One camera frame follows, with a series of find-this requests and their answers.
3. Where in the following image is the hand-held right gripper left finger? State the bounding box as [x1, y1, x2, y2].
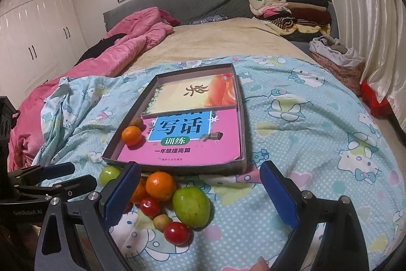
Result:
[34, 161, 142, 271]

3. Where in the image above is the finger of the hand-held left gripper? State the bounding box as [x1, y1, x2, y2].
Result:
[14, 175, 98, 199]
[7, 162, 76, 187]

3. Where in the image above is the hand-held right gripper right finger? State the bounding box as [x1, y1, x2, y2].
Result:
[259, 160, 370, 271]

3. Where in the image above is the small green fruit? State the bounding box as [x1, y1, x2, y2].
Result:
[99, 166, 122, 186]

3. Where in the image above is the red cherry tomato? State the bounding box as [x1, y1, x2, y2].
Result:
[163, 222, 191, 247]
[140, 197, 161, 218]

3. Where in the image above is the large orange mandarin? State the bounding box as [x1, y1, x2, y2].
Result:
[145, 171, 177, 202]

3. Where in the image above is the shallow grey cardboard box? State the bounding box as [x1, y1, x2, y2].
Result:
[101, 63, 247, 176]

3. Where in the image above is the large green fruit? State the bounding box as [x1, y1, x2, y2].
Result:
[172, 186, 211, 229]

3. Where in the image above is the person's right hand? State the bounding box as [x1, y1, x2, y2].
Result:
[250, 257, 271, 271]

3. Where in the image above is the small yellow fruit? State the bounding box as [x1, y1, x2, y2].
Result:
[153, 214, 173, 232]

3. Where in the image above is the small orange mandarin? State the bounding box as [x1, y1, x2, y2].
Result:
[121, 126, 143, 146]

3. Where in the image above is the blue cartoon cat printed blanket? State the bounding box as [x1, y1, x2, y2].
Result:
[32, 55, 406, 271]

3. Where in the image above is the pink book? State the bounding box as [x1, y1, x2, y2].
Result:
[117, 108, 242, 164]

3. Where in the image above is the yellow and orange book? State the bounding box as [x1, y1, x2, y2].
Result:
[147, 73, 238, 115]

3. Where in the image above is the white wardrobe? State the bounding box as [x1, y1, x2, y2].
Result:
[0, 0, 89, 94]

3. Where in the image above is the black garment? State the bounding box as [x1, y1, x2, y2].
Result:
[74, 34, 127, 65]

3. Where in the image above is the red plastic bag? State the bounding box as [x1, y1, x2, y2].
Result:
[362, 81, 394, 117]

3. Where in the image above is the pink quilt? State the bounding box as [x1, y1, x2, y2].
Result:
[8, 7, 175, 171]

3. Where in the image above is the white cloth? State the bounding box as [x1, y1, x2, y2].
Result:
[310, 35, 365, 65]

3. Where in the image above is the beige bed sheet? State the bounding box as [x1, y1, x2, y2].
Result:
[122, 17, 313, 75]

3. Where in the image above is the stack of folded clothes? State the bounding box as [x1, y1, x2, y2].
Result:
[248, 0, 333, 37]

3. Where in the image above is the blue patterned cloth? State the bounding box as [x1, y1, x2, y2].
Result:
[190, 14, 227, 24]

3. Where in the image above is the grey padded headboard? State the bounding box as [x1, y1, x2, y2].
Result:
[103, 0, 254, 33]

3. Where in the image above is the white satin curtain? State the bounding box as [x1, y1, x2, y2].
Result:
[320, 0, 406, 132]

